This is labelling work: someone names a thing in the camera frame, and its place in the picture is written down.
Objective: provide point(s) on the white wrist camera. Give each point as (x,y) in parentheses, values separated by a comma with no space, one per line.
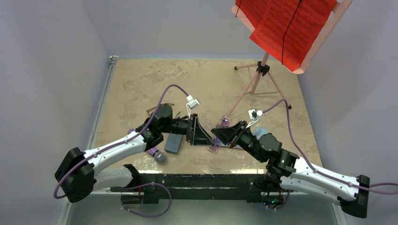
(191,104)
(254,116)

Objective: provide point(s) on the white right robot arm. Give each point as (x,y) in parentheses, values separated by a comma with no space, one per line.
(289,171)

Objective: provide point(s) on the grey glasses case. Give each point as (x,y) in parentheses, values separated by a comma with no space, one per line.
(173,143)

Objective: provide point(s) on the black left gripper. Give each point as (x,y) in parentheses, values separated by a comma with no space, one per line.
(196,136)

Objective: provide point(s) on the brown frame glasses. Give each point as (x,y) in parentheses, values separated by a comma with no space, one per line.
(164,110)

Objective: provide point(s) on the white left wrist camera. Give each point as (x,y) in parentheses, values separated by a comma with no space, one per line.
(191,104)

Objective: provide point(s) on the pink music stand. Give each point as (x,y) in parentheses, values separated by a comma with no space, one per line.
(338,11)

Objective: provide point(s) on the red sheet music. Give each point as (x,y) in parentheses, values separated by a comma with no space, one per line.
(286,29)

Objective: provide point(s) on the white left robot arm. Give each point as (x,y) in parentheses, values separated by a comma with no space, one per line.
(84,171)

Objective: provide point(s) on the crumpled light blue cloth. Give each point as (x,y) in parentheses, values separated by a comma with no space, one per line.
(259,131)

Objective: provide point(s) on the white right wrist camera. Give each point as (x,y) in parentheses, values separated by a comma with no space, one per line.
(254,116)

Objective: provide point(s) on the aluminium frame rail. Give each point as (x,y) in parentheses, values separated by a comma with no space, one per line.
(66,205)

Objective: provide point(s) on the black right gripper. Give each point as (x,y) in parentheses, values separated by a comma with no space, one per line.
(225,135)

